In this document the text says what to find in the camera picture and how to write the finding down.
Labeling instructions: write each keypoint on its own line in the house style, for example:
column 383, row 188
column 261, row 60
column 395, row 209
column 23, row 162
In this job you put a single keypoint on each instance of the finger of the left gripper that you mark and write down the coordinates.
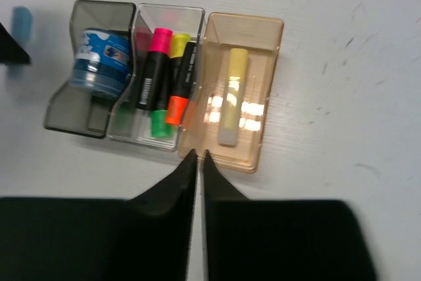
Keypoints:
column 10, row 51

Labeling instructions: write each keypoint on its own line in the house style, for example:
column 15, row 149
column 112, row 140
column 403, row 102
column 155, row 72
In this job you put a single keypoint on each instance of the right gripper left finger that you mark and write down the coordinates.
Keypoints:
column 143, row 238

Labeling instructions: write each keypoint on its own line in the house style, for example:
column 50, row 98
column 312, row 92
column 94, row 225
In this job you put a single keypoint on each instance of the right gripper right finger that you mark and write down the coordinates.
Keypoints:
column 304, row 239

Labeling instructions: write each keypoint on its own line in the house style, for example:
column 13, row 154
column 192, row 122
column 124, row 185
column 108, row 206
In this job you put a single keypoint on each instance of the blue cleaning gel jar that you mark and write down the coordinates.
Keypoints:
column 101, row 63

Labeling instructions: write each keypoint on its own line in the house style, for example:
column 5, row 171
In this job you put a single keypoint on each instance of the orange highlighter marker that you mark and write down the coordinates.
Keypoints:
column 182, row 87

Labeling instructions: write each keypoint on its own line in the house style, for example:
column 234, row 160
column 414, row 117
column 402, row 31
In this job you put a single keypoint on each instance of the pink highlighter marker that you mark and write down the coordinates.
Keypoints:
column 152, row 72

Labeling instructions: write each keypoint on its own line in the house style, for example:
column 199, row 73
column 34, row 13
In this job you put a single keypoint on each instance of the green highlighter marker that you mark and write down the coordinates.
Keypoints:
column 159, row 128

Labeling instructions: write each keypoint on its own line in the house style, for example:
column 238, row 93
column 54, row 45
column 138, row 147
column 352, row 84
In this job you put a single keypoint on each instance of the yellow highlighter marker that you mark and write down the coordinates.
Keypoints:
column 178, row 45

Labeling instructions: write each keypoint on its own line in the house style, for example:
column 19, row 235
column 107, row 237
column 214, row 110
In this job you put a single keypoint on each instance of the yellow glue stick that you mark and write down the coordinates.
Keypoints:
column 234, row 90

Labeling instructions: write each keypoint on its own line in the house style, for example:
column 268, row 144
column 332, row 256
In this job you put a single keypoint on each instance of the grey transparent tray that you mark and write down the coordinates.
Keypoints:
column 76, row 111

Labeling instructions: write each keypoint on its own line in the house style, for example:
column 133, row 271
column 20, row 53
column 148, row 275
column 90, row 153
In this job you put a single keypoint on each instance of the clear transparent tray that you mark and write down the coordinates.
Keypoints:
column 129, row 124

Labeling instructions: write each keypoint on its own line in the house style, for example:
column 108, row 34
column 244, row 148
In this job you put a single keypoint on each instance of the amber transparent tray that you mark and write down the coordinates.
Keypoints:
column 262, row 37

